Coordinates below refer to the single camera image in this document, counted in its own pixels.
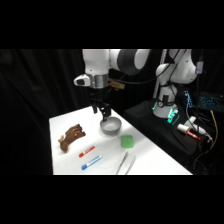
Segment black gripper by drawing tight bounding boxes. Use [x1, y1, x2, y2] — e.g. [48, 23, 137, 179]
[89, 87, 111, 123]

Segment red pen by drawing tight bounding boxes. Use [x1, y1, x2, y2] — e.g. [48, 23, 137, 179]
[78, 144, 97, 159]

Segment blue pen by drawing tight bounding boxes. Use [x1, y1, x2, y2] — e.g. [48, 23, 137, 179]
[81, 154, 103, 171]

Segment grey metal bowl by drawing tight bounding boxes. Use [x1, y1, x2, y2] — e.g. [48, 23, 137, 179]
[99, 116, 123, 136]

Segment brown plush toy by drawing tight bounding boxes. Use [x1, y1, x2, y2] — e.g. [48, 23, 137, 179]
[57, 123, 87, 153]

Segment green square sponge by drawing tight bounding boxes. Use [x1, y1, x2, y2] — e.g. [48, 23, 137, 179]
[120, 134, 135, 149]

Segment metal tweezers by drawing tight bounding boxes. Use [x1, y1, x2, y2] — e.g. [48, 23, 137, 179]
[115, 151, 137, 176]

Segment black robot stand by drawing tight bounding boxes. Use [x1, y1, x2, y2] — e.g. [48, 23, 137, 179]
[123, 98, 214, 168]

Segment black curtain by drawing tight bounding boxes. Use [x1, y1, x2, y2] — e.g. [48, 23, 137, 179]
[0, 49, 224, 176]

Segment green lit controller box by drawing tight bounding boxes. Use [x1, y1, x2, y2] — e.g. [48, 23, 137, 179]
[167, 108, 180, 126]

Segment blue backlit keyboard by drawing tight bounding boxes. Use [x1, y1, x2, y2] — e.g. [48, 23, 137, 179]
[198, 93, 222, 110]

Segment brown wrist mount plate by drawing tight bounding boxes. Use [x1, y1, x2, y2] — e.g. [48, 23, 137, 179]
[107, 79, 126, 91]

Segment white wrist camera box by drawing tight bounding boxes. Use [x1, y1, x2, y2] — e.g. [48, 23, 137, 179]
[73, 73, 91, 88]

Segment yellow cable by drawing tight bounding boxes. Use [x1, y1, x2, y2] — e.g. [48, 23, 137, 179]
[209, 109, 219, 143]

